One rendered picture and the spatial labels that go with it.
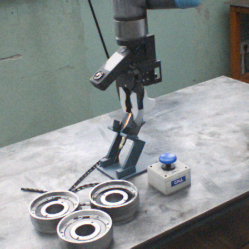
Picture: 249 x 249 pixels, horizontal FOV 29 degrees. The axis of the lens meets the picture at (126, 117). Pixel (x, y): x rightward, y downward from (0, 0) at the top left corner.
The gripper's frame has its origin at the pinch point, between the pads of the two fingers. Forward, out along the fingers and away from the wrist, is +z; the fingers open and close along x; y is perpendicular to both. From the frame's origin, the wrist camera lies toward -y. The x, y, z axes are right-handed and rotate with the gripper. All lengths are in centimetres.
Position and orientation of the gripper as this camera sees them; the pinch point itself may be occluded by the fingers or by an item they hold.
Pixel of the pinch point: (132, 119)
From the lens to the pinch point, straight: 116.5
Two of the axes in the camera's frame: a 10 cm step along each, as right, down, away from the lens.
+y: 8.2, -3.0, 5.0
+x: -5.7, -2.8, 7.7
